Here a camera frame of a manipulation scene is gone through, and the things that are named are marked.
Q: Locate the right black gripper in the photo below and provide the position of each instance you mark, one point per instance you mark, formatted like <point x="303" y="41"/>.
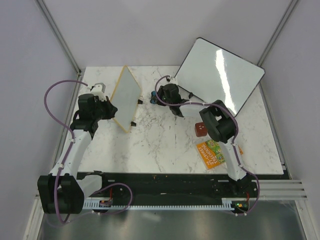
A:
<point x="159" y="93"/>

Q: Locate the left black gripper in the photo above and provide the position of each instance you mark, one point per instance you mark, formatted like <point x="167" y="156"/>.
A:
<point x="111" y="110"/>

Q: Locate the blue whiteboard eraser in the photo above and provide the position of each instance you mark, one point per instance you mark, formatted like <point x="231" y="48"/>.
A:
<point x="153" y="97"/>

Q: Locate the yellow framed small whiteboard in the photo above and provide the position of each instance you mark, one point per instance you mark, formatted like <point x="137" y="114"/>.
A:
<point x="125" y="98"/>

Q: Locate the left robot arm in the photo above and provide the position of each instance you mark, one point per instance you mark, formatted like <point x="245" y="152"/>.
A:
<point x="60" y="190"/>

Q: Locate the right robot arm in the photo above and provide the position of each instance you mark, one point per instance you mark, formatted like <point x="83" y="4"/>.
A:
<point x="220" y="124"/>

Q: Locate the black framed large whiteboard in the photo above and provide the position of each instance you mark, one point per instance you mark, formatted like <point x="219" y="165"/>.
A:
<point x="213" y="73"/>

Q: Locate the red power cube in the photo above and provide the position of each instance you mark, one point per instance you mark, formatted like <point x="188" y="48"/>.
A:
<point x="200" y="129"/>

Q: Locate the orange treehouse book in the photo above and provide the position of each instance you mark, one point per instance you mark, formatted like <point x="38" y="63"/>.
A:
<point x="214" y="154"/>

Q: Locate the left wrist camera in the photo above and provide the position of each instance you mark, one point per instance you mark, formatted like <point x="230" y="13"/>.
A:
<point x="99" y="90"/>

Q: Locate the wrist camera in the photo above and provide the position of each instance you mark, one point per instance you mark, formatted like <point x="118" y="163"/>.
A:
<point x="171" y="80"/>
<point x="99" y="90"/>

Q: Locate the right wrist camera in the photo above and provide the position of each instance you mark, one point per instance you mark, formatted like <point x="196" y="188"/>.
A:
<point x="171" y="80"/>

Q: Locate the small whiteboard wire stand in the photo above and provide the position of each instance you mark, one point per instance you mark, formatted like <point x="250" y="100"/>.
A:
<point x="133" y="124"/>

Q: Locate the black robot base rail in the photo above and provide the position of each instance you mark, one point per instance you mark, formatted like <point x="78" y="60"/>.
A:
<point x="173" y="188"/>

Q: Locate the white slotted cable duct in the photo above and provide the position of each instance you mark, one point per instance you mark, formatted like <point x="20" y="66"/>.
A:
<point x="98" y="204"/>

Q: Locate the aluminium frame rail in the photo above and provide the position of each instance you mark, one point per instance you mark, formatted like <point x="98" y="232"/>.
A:
<point x="269" y="188"/>

